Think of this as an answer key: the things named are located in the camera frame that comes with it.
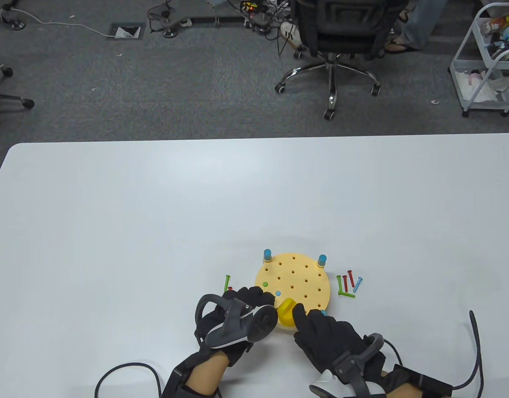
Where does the person's left hand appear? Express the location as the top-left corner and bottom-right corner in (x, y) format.
(194, 286), (278, 367)

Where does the person's right hand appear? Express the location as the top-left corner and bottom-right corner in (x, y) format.
(292, 304), (388, 380)

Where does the yellow toy hammer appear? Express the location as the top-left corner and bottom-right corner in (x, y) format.
(276, 298), (307, 329)

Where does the yellow round tap bench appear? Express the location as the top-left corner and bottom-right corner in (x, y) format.
(254, 249), (331, 330)

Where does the person's left forearm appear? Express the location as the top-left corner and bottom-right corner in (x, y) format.
(183, 353), (231, 398)

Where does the colourful toy figure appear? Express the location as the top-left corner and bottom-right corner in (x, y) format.
(482, 15), (508, 36)

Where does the dark grey handheld controller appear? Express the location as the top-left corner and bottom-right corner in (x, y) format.
(308, 333), (394, 398)
(194, 294), (279, 349)

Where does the black wrist band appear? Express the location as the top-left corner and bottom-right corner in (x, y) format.
(383, 364), (454, 398)
(161, 359), (222, 398)

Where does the black office chair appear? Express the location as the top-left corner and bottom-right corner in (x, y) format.
(274, 0), (409, 121)

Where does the grey floor box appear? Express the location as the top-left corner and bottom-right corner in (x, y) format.
(107, 23), (146, 41)

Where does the white crumpled cloth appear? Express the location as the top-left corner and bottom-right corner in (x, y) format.
(462, 70), (509, 103)

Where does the white utility cart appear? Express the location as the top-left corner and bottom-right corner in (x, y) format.
(448, 2), (509, 119)

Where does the black chair base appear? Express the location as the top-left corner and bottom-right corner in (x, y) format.
(0, 64), (35, 110)

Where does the black cable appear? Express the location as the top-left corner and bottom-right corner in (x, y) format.
(94, 363), (163, 398)
(451, 310), (485, 392)

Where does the tangle of black cables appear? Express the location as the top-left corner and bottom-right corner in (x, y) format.
(147, 0), (298, 56)

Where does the white floor cable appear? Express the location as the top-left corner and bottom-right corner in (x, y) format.
(0, 8), (116, 39)

